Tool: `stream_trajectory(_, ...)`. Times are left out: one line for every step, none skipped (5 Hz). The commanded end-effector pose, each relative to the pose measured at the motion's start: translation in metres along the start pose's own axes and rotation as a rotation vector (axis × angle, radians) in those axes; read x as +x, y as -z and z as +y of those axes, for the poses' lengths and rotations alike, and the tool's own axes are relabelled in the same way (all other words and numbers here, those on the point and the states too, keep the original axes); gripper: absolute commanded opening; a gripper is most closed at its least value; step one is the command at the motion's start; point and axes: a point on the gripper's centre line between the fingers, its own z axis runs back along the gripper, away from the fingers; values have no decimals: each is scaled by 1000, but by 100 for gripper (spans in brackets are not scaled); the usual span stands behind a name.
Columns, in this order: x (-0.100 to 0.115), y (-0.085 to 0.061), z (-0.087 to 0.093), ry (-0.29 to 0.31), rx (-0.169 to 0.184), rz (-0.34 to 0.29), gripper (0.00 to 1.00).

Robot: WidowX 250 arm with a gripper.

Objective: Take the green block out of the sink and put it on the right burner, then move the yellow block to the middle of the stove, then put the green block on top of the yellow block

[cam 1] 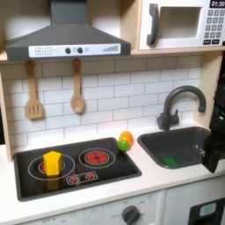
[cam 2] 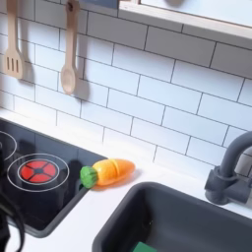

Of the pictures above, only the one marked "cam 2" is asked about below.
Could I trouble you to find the black toy stove top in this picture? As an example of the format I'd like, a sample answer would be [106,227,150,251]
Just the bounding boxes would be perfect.
[0,117,108,239]

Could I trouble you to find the dark grey sink basin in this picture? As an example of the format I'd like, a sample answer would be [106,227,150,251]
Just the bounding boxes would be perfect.
[92,181,252,252]

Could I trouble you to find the wooden slotted spatula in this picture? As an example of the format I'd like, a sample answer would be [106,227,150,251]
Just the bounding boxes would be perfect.
[1,0,26,80]

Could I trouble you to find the orange toy carrot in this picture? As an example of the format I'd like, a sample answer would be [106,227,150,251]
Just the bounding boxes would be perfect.
[79,157,137,190]

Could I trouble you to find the green block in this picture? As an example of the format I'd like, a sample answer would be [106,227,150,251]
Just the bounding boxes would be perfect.
[131,241,159,252]

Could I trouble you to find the light wooden shelf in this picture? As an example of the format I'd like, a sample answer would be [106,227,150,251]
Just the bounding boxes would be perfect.
[117,0,252,41]

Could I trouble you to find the thin black cable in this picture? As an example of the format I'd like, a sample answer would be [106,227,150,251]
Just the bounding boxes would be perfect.
[0,191,27,252]

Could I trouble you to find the wooden spoon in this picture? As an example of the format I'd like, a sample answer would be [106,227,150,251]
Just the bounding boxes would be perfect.
[59,0,82,96]

